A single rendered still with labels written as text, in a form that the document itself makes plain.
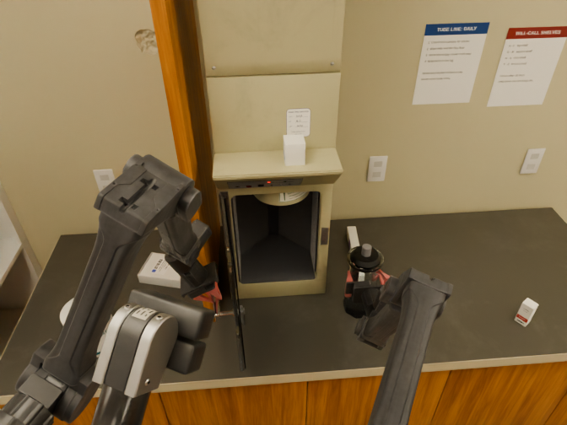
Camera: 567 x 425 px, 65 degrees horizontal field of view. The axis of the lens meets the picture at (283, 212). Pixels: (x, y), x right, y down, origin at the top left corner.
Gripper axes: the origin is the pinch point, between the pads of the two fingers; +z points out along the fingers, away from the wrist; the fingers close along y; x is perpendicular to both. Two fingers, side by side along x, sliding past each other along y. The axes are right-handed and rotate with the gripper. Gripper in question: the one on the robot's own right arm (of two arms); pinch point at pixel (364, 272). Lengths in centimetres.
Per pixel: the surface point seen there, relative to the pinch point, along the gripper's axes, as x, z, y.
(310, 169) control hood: -40.9, -3.3, 18.0
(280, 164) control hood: -41.0, -0.2, 25.2
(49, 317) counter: 16, 5, 102
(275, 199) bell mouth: -23.4, 9.1, 26.3
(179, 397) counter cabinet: 28, -20, 59
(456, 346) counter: 16.3, -17.7, -26.1
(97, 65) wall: -51, 50, 80
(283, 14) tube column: -74, 7, 23
